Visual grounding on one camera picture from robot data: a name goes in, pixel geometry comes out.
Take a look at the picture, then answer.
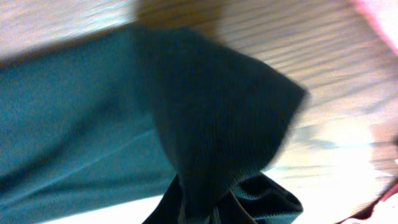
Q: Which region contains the red printed t-shirt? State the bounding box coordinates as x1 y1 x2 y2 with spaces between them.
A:
340 0 397 224

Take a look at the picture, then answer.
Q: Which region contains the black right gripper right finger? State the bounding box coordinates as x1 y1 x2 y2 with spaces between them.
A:
211 190 257 224

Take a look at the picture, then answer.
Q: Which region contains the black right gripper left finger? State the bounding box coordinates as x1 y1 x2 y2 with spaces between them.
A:
178 198 188 224

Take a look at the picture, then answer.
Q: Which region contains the black t-shirt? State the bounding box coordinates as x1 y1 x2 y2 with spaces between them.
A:
1 27 307 224

